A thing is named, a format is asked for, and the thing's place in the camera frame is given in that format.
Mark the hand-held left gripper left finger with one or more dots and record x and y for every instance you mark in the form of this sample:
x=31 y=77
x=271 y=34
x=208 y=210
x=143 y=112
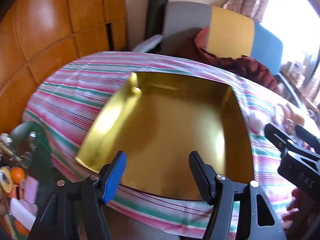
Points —
x=115 y=177

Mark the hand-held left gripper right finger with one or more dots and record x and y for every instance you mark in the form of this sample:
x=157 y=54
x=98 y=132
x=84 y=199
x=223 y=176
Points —
x=202 y=180

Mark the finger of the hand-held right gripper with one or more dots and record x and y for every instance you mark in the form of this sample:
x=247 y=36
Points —
x=308 y=136
x=277 y=136

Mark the pink orange small packet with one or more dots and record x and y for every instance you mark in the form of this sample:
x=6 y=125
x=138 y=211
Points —
x=290 y=116

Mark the maroon box with gold inside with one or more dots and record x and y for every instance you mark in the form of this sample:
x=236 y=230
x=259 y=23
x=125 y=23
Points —
x=165 y=132

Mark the person's right hand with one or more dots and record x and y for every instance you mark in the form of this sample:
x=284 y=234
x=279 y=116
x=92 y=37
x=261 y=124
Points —
x=293 y=211

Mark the cluttered wooden shelf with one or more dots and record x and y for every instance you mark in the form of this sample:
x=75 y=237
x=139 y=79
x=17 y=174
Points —
x=298 y=72

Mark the dark red jacket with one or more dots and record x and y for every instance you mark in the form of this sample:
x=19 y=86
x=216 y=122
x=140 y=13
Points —
x=240 y=62

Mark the pink striped packet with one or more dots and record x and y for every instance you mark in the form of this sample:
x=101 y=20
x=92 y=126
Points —
x=32 y=190

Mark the striped tablecloth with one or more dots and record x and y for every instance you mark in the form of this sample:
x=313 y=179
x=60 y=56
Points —
x=75 y=100

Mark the orange fruit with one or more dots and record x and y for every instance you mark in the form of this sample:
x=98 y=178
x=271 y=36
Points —
x=18 y=175
x=22 y=227

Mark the grey yellow blue chair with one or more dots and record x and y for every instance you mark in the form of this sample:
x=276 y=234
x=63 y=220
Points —
x=232 y=27

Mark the wooden panel cabinet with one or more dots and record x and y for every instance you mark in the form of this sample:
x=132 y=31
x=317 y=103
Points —
x=50 y=35

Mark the black rolled mat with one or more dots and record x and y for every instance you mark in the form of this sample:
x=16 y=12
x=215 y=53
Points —
x=156 y=15

